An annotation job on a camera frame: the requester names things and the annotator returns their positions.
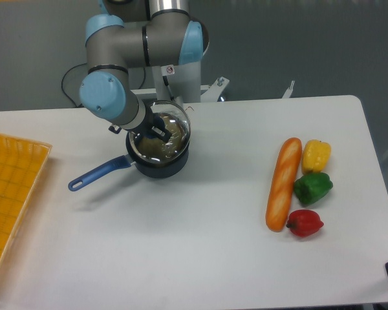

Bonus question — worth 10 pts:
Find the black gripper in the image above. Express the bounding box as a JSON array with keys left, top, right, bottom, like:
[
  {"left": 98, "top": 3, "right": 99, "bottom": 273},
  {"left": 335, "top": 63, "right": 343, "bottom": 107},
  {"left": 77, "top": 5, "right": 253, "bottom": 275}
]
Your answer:
[{"left": 108, "top": 106, "right": 168, "bottom": 141}]

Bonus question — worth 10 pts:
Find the glass pot lid blue knob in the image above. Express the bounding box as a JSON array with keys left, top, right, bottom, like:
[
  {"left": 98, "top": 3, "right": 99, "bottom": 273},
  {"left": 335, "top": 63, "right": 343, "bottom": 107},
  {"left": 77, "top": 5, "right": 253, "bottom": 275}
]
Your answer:
[{"left": 126, "top": 100, "right": 191, "bottom": 166}]

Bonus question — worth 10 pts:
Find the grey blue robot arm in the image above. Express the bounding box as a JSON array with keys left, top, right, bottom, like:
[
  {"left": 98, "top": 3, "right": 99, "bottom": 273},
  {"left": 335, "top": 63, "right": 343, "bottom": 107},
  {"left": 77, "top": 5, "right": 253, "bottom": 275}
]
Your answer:
[{"left": 79, "top": 1, "right": 209, "bottom": 141}]

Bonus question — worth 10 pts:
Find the wrapped brown bread slice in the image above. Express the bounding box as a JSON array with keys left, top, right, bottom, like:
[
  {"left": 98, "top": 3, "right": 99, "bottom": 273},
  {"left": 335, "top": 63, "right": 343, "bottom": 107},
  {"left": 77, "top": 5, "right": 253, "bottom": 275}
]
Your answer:
[{"left": 133, "top": 112, "right": 191, "bottom": 163}]

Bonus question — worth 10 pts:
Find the dark blue saucepan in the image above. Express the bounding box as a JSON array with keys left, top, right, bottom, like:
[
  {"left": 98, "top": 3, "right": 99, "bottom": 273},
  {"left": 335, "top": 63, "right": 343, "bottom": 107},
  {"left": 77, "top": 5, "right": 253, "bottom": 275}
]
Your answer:
[{"left": 67, "top": 129, "right": 191, "bottom": 192}]

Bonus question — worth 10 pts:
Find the orange toy baguette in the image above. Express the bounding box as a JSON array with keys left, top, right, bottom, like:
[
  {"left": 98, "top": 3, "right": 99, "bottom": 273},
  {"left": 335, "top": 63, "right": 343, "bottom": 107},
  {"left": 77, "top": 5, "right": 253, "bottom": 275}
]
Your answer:
[{"left": 265, "top": 138, "right": 302, "bottom": 233}]

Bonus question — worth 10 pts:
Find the orange plastic basket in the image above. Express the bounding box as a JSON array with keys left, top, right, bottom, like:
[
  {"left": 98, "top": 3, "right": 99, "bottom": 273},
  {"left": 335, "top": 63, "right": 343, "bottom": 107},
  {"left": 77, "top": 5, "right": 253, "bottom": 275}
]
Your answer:
[{"left": 0, "top": 133, "right": 52, "bottom": 268}]

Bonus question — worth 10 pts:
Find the yellow toy bell pepper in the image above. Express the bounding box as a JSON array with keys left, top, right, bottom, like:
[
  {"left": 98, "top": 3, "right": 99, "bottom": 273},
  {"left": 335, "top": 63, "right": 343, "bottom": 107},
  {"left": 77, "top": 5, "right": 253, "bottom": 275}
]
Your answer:
[{"left": 301, "top": 139, "right": 331, "bottom": 175}]

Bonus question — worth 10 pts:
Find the green toy bell pepper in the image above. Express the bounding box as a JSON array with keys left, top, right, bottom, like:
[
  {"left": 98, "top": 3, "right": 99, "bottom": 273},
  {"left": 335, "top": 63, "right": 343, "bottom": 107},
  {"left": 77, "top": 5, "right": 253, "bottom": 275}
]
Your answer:
[{"left": 294, "top": 172, "right": 333, "bottom": 205}]

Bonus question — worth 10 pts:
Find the red toy bell pepper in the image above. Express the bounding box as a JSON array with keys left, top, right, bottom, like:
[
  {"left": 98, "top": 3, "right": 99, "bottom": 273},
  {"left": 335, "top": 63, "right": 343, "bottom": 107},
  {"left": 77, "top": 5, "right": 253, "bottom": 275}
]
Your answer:
[{"left": 286, "top": 209, "right": 324, "bottom": 238}]

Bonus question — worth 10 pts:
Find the black cable on floor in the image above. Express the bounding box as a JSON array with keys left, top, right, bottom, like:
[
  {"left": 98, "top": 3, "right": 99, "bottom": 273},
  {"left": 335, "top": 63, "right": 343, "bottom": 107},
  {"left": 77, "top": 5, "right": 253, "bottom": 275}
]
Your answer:
[{"left": 61, "top": 63, "right": 147, "bottom": 108}]

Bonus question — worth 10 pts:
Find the white table bracket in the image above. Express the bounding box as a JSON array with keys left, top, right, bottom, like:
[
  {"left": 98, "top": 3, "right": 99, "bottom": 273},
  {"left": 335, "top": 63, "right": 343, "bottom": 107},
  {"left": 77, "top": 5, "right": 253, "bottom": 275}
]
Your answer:
[{"left": 282, "top": 80, "right": 295, "bottom": 99}]

